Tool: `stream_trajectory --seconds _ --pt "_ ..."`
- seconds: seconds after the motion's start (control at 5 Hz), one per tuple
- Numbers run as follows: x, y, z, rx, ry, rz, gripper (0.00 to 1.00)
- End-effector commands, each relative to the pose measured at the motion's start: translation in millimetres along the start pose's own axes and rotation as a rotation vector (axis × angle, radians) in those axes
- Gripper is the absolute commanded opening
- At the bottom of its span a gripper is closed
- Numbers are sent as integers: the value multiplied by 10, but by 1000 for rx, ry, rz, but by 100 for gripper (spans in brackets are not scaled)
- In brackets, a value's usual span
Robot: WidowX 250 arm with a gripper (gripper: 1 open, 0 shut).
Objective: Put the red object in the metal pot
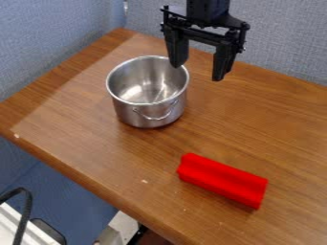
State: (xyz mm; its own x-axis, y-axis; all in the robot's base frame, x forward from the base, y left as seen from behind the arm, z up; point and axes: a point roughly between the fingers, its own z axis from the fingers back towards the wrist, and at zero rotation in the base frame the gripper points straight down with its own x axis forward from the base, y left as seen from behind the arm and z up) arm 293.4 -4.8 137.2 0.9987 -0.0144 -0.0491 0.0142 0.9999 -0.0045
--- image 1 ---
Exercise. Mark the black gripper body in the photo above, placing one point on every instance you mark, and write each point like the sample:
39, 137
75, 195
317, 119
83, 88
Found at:
203, 21

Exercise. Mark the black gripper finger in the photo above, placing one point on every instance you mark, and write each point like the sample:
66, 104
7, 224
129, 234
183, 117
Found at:
177, 45
223, 60

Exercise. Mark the red block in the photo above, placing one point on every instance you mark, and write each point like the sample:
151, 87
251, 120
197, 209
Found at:
225, 180

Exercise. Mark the metal pot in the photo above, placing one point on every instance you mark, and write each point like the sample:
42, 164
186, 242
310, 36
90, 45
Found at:
149, 91

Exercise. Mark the white table leg bracket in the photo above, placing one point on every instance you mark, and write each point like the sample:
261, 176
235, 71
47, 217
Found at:
123, 231

